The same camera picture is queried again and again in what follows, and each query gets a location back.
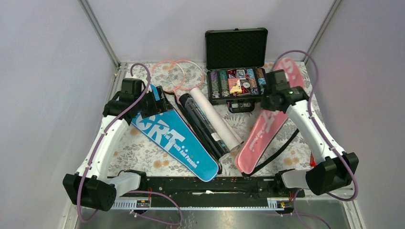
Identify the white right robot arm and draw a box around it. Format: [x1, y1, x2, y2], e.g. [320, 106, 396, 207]
[261, 70, 359, 201]

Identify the blue racket cover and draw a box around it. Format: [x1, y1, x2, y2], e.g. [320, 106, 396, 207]
[131, 108, 222, 182]

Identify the black poker chip case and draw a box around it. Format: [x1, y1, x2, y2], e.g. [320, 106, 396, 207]
[205, 28, 268, 113]

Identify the black shuttlecock tube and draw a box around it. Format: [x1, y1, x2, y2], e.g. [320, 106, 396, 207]
[179, 94, 229, 160]

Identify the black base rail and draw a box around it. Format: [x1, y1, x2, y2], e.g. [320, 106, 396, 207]
[116, 177, 305, 207]

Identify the aluminium slotted rail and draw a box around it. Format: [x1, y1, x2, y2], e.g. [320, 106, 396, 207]
[110, 198, 295, 211]

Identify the red grid block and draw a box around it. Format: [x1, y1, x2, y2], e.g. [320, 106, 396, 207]
[309, 154, 317, 167]

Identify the white cardboard tube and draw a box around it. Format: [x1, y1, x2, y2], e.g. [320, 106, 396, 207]
[190, 87, 243, 153]

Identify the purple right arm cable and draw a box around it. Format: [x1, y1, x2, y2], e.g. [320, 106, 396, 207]
[274, 50, 360, 202]

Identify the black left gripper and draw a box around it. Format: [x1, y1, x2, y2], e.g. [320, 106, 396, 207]
[135, 85, 173, 118]

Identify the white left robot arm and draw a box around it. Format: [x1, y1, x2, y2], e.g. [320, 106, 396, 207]
[63, 78, 173, 211]

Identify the pink racket cover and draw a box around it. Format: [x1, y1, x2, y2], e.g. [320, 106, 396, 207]
[235, 58, 305, 174]

